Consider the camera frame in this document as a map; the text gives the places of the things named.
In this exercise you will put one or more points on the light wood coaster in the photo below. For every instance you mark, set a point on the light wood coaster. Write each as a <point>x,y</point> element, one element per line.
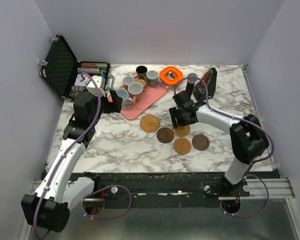
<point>182,146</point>

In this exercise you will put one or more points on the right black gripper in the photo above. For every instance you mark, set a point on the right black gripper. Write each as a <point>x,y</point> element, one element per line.
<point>196,88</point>

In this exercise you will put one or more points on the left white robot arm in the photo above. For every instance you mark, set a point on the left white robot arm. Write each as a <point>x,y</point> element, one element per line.
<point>50,205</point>

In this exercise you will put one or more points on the small tan cup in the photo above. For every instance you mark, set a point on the small tan cup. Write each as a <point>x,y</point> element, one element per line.
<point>142,82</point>

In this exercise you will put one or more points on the light blue mug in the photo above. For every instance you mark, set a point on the light blue mug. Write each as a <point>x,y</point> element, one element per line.
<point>124,94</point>

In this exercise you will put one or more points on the black poker chip case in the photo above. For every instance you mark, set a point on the black poker chip case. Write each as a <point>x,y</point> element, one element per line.
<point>62,70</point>

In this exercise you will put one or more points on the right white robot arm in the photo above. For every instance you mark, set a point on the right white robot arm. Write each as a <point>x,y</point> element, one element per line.
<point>248,141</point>

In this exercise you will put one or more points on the pink mug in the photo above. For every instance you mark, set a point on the pink mug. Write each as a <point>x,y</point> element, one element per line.
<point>127,80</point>
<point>135,91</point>

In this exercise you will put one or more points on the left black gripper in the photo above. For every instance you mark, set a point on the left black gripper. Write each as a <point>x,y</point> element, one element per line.
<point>114,106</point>

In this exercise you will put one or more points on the orange lid container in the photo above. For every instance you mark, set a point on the orange lid container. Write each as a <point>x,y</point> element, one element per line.
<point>170,76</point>

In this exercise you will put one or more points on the small woven rattan coaster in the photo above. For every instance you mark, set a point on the small woven rattan coaster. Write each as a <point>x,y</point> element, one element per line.
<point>182,131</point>

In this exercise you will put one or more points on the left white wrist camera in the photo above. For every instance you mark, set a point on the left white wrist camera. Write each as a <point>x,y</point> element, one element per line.
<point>97,85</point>

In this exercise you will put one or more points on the dark wood coaster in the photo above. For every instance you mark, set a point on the dark wood coaster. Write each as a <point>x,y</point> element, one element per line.
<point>165,135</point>
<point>200,142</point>

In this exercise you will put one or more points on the large woven rattan coaster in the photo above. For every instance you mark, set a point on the large woven rattan coaster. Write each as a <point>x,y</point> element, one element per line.
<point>149,123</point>

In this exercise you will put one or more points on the pink serving tray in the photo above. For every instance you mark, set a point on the pink serving tray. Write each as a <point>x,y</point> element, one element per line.
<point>148,98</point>

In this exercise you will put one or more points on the pink mug back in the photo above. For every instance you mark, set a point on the pink mug back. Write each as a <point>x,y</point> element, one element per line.
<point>127,80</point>

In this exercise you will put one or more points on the black gold mug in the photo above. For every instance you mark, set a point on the black gold mug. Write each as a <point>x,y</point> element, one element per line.
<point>141,72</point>

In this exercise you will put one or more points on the pink mug front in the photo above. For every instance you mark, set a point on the pink mug front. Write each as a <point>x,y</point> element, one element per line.
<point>135,91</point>

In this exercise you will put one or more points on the grey mug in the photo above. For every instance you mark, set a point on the grey mug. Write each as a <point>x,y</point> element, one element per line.
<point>153,78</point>

